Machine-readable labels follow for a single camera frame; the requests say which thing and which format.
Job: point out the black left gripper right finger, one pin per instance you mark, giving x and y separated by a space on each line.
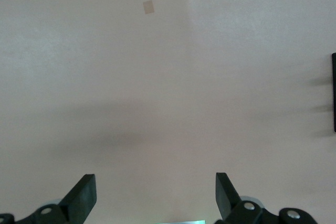
227 197

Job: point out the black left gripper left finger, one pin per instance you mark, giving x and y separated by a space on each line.
78 200

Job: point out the shiny metal strip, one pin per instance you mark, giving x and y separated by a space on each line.
181 222

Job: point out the brown tape square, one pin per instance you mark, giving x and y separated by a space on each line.
148 7

